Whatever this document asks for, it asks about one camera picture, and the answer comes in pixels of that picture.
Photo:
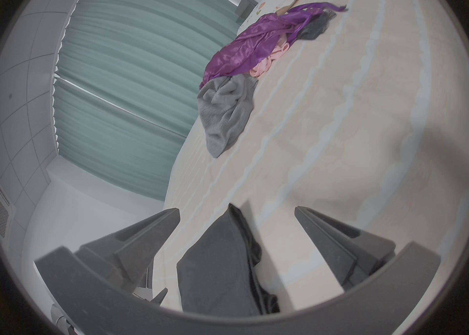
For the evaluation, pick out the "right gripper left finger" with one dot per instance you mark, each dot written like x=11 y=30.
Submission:
x=139 y=245

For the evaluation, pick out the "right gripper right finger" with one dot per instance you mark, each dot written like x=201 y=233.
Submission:
x=340 y=245

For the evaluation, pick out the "black T-shirt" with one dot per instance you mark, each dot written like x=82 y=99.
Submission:
x=220 y=271

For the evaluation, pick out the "blue-green curtain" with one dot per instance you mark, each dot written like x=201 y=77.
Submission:
x=121 y=143
x=146 y=44

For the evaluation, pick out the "white air conditioner vent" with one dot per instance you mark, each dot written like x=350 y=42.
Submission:
x=6 y=216

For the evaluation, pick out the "bed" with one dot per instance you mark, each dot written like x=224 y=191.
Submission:
x=348 y=106

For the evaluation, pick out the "grey garment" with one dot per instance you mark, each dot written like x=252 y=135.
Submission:
x=225 y=113

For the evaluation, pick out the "pink garment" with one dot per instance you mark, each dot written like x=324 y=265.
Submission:
x=267 y=62

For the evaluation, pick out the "small black garment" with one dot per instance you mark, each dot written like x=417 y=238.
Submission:
x=317 y=27

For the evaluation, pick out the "purple satin garment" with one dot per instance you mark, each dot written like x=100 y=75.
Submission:
x=249 y=44

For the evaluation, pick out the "grey bedside table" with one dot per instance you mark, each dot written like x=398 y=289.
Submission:
x=246 y=7

